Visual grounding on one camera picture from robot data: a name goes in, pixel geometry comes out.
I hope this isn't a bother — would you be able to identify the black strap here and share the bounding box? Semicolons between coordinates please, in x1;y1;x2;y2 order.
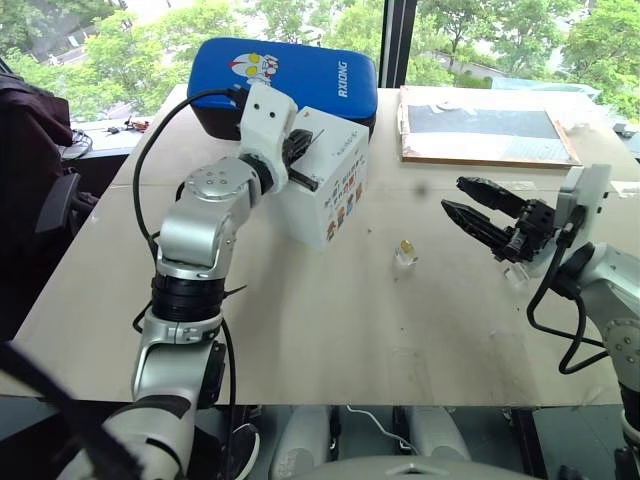
0;339;147;480

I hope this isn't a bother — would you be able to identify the grey rounded robot leg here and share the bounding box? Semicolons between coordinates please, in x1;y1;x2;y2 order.
268;405;332;480
406;405;472;464

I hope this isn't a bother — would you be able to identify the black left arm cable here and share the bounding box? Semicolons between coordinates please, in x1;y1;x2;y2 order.
130;85;251;451

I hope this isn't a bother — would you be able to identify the white cartoon-print slotted box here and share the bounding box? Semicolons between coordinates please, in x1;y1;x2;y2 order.
275;105;371;253

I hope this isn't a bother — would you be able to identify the dark window frame post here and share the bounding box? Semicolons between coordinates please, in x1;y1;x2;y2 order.
378;0;418;90

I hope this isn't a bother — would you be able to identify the small red black gadget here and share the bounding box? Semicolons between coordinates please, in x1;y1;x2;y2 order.
105;115;151;135

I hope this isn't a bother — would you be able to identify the dark sheet on board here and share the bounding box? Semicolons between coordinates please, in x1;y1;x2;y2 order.
405;102;576;162

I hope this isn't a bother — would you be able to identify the thin white cable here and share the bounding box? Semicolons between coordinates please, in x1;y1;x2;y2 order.
344;405;417;452

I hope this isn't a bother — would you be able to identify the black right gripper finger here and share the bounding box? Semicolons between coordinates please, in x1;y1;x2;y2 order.
455;176;530;218
440;199;512;252

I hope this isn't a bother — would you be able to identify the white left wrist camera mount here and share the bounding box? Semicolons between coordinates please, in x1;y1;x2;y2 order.
237;82;300;195

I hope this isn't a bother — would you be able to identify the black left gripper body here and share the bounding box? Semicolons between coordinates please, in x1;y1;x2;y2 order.
282;149;321;194

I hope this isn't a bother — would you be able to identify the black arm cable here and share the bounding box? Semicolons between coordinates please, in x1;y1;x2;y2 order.
130;85;251;451
526;204;610;375

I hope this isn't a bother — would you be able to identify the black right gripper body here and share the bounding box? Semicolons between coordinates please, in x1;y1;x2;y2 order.
493;198;561;266

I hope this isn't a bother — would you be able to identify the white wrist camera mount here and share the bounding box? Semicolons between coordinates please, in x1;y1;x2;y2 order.
237;82;300;195
527;163;615;279

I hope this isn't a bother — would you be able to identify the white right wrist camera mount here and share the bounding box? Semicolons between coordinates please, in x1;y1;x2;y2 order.
527;163;615;279

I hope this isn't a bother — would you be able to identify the blue cartoon-print padded cushion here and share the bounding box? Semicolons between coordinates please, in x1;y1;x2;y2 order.
186;37;379;142

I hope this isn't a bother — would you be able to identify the dark maroon cloth chair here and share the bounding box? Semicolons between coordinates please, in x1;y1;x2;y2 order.
0;69;101;341

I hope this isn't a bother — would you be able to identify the wooden framed board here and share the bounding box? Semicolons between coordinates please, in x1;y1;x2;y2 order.
398;85;584;168

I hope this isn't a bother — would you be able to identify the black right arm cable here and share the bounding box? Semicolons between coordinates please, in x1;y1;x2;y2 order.
526;204;610;375

